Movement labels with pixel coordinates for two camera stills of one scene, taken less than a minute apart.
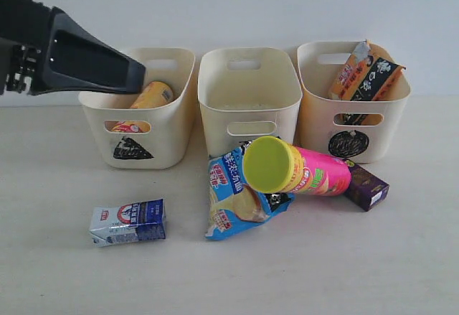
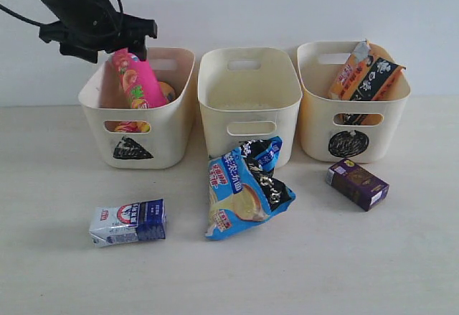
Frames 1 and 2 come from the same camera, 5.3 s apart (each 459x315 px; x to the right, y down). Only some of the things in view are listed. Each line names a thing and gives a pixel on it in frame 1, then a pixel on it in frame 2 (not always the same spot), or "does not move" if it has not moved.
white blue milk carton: (135, 222) does not move
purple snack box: (366, 189) does not move
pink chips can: (272, 165) → (143, 89)
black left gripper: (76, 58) → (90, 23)
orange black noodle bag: (364, 77) does not move
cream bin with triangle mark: (138, 130) does not move
